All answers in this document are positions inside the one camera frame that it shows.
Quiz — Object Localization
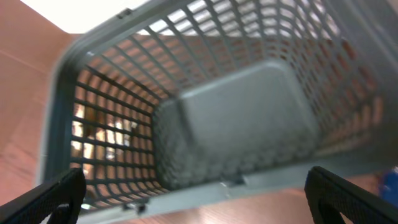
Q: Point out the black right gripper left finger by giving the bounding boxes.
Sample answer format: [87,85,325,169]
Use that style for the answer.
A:
[1,168,86,224]

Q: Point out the grey plastic lattice basket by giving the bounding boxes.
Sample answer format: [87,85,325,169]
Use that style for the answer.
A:
[37,0,397,223]

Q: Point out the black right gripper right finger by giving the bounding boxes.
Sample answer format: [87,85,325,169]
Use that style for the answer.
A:
[305,166,397,224]

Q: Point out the blue Kleenex tissue pack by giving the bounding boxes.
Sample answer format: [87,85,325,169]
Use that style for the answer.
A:
[379,166,397,207]

